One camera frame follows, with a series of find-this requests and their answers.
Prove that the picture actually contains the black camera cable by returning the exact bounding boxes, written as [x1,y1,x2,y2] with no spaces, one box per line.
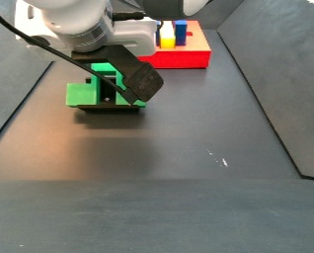
[0,0,138,103]

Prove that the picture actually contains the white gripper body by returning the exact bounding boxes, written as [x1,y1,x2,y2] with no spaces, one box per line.
[15,0,158,56]

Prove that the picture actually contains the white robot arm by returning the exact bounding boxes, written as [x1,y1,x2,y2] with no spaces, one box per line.
[15,0,210,56]

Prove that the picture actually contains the blue block left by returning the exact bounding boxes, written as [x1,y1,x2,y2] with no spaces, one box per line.
[156,21,160,47]

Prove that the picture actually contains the red base board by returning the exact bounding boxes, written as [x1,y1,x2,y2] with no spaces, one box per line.
[140,20,211,69]

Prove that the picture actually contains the green bridge-shaped block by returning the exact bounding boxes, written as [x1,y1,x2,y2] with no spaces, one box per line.
[65,63,147,110]

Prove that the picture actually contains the blue block right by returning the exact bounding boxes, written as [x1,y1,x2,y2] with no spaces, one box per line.
[174,20,187,45]

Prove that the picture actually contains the yellow long bar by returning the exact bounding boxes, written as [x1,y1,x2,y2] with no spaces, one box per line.
[159,21,175,49]

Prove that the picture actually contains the blue block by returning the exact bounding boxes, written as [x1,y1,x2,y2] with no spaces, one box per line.
[156,21,160,47]
[174,20,187,45]

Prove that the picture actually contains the black angle fixture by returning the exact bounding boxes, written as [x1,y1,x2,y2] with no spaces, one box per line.
[73,77,147,111]

